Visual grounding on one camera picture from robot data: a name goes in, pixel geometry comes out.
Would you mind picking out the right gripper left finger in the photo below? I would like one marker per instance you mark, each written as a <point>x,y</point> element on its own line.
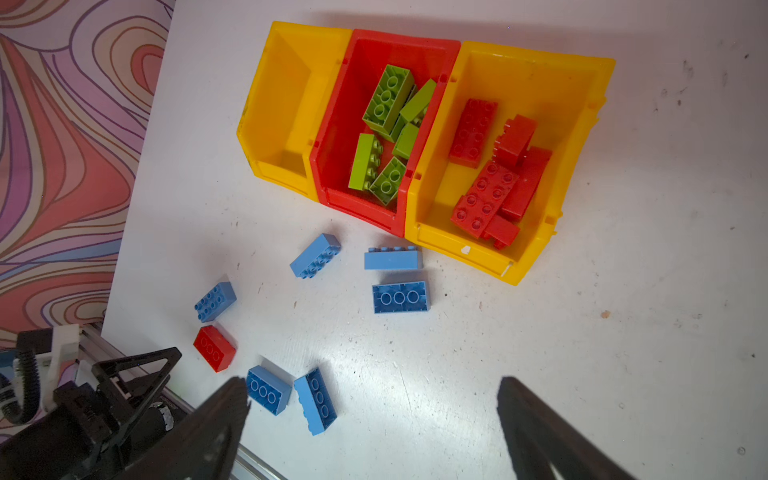
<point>204,445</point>

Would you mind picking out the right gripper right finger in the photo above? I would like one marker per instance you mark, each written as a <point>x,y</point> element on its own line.
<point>542,444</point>

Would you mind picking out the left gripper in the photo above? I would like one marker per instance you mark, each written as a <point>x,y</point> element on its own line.
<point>96,433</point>

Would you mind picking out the blue lego bottom underside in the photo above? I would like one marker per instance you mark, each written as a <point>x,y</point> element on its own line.
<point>268,390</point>

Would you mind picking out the red lego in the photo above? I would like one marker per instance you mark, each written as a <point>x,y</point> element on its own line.
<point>475,210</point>
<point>472,132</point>
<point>501,232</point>
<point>530,171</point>
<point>215,347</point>
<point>511,146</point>

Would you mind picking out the blue lego underside up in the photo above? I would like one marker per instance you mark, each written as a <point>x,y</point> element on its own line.
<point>400,297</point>

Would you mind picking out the blue lego studs up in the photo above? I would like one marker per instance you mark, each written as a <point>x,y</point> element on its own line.
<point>403,258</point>

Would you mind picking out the green lego small bottom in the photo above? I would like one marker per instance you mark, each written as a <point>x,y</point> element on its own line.
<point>406,141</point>

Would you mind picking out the green lego side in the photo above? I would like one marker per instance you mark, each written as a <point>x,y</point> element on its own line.
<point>366,162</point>

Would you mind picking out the green lego square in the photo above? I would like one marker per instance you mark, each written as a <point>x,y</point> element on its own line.
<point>416,107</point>

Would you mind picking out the green lego tall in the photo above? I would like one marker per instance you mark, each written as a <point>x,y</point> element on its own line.
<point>389,97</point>

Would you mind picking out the right yellow bin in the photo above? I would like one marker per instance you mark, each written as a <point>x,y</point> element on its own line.
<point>562,93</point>

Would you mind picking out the yellow bin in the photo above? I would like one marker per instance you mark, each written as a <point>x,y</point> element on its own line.
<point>287,101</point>
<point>562,93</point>

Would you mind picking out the red middle bin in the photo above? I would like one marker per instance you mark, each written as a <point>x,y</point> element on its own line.
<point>367,55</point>

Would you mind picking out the left yellow bin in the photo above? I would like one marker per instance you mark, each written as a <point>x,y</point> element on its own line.
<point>287,101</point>

